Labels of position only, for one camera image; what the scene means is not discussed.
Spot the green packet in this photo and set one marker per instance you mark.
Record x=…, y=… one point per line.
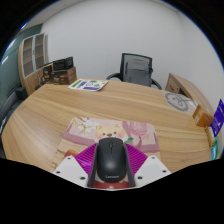
x=216, y=148

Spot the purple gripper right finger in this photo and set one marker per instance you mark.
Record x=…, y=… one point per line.
x=142, y=169

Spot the black mesh office chair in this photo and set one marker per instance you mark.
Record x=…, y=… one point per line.
x=127, y=56

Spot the black computer mouse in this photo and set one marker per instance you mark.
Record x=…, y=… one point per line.
x=111, y=160

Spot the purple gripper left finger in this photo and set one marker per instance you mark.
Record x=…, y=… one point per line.
x=79, y=169

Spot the dark small box left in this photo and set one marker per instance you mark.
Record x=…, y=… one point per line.
x=47, y=74

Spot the wooden bookcase cabinet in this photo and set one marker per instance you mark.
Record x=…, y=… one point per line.
x=32, y=57

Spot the brown cardboard box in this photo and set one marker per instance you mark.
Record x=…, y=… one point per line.
x=64, y=77

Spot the orange cardboard box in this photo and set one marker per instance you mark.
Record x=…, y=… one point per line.
x=201, y=117

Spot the grey backpack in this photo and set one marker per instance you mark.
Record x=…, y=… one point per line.
x=138, y=71

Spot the yellow small box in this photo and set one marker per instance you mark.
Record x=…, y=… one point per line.
x=210, y=135

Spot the wooden side desk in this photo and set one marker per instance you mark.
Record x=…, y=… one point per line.
x=179, y=85

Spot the black box on top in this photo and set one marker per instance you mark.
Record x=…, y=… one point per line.
x=63, y=64

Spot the blue small packet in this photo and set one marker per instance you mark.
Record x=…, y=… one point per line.
x=212, y=152

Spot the cartoon dog mouse pad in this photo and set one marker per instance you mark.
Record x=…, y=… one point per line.
x=84, y=132

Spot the white green leaflet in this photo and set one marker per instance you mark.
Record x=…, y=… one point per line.
x=88, y=85

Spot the black leather sofa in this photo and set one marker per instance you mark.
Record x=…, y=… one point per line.
x=12, y=103

